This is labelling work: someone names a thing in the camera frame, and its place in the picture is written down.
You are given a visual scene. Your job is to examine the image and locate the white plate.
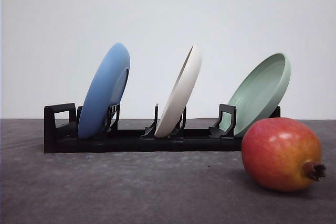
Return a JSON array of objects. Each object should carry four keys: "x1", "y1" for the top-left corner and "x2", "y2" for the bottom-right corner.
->
[{"x1": 155, "y1": 45, "x2": 202, "y2": 137}]

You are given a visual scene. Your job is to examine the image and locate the red pomegranate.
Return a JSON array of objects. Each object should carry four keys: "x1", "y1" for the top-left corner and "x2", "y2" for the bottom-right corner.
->
[{"x1": 241, "y1": 118, "x2": 327, "y2": 191}]

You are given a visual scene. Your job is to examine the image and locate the blue plate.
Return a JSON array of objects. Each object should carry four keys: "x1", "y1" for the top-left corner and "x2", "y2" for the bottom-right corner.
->
[{"x1": 78, "y1": 43, "x2": 130, "y2": 140}]

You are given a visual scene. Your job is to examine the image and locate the green plate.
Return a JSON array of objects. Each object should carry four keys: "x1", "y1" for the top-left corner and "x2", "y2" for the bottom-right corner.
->
[{"x1": 220, "y1": 53, "x2": 291, "y2": 137}]

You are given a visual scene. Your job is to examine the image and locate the black plate rack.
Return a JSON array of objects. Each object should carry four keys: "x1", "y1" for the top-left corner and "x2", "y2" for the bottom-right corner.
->
[{"x1": 44, "y1": 103, "x2": 281, "y2": 153}]

